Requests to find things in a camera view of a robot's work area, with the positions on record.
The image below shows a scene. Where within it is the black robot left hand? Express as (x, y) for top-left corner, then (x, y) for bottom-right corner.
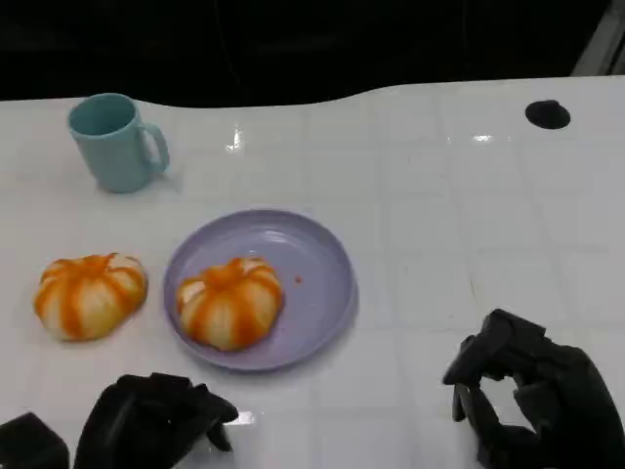
(72, 372), (239, 469)

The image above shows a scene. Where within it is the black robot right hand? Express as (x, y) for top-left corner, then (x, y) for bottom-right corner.
(441, 308), (625, 469)

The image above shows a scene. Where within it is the orange white toy bread roll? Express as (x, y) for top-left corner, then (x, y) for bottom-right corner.
(175, 257), (284, 352)
(32, 252), (149, 343)

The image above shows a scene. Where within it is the lilac plate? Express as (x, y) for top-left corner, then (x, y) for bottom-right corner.
(163, 208), (361, 373)

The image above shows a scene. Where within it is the pale green mug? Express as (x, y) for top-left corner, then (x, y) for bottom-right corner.
(66, 93), (171, 194)

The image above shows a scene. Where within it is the black round table grommet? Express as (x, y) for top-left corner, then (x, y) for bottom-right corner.
(524, 100), (571, 131)

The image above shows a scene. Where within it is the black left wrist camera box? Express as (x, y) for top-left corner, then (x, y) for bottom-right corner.
(0, 412), (70, 469)

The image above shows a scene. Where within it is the grey metal frame post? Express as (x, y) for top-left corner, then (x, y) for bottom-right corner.
(574, 0), (625, 77)

